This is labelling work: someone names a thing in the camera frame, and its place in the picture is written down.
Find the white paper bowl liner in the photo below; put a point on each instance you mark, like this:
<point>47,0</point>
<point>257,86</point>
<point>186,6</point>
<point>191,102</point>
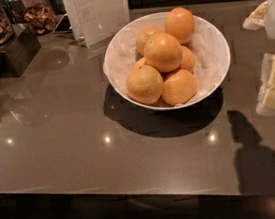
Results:
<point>122,54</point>

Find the clear acrylic sign holder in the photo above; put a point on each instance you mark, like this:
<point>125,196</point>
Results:
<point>93,21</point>

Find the small hidden orange left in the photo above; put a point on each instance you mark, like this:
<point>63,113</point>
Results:
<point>139,63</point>

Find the front right orange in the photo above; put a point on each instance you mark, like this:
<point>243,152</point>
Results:
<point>179,87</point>

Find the white ceramic bowl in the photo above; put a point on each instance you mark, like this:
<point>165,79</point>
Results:
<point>216,47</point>

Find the front left orange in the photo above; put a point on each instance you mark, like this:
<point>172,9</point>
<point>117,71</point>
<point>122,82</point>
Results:
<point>144,84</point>

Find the bowl of dried fruit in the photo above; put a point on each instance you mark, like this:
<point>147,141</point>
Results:
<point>40,17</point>

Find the large centre orange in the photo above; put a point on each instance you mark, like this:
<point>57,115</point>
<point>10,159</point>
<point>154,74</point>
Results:
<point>163,52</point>

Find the top orange at back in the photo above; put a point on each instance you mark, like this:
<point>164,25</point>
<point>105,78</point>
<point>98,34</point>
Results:
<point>180,23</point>

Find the back left orange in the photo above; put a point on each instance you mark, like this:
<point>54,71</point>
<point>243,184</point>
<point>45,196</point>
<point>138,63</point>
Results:
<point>144,35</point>

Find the dark square jar stand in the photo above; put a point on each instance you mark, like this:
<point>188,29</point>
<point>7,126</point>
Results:
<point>17,53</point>

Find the right middle orange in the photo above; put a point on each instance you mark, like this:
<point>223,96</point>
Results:
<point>187,60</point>

